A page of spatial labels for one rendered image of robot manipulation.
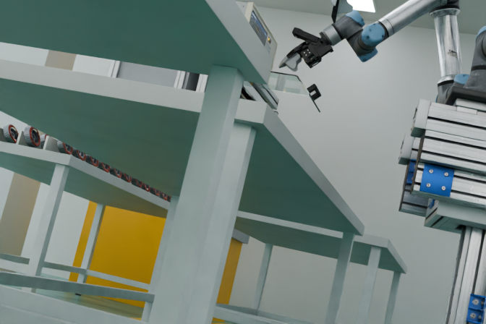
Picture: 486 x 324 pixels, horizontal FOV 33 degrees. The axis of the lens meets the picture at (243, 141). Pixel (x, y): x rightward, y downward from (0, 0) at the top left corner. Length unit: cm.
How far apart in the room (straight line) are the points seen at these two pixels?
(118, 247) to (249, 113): 496
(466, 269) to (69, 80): 138
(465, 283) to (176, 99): 119
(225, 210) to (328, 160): 647
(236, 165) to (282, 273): 637
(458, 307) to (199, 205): 143
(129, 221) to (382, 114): 297
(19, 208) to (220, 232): 509
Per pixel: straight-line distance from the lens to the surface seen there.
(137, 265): 670
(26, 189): 692
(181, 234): 141
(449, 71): 322
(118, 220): 680
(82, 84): 205
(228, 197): 189
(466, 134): 249
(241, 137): 191
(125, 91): 200
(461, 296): 269
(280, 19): 887
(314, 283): 818
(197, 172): 142
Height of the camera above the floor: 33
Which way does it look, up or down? 10 degrees up
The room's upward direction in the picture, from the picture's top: 13 degrees clockwise
